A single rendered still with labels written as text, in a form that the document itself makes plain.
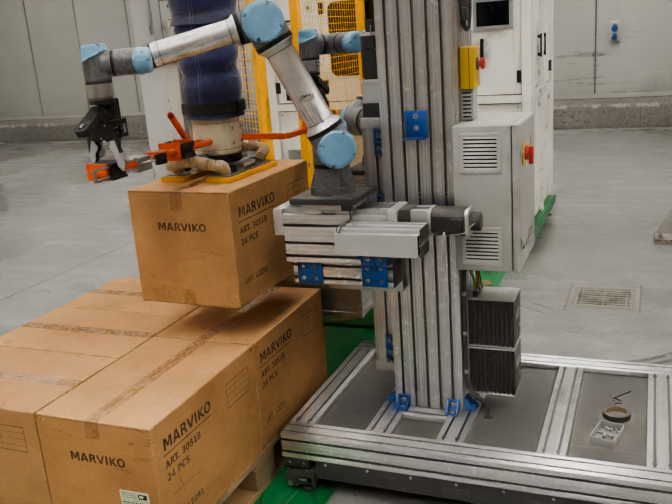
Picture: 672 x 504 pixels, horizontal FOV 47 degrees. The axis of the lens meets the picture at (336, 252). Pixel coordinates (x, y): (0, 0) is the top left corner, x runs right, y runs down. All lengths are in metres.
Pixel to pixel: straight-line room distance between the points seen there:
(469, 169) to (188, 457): 1.22
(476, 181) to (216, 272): 0.90
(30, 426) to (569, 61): 10.10
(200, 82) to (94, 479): 1.32
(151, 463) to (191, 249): 0.76
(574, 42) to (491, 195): 9.25
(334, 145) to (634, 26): 9.51
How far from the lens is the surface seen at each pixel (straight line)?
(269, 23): 2.26
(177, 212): 2.63
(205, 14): 2.72
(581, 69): 11.66
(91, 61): 2.33
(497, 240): 2.49
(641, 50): 11.61
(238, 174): 2.71
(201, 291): 2.67
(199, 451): 2.43
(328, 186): 2.45
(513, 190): 2.45
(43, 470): 2.53
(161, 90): 4.24
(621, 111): 11.53
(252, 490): 2.84
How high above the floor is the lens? 1.53
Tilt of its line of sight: 16 degrees down
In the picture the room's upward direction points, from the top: 4 degrees counter-clockwise
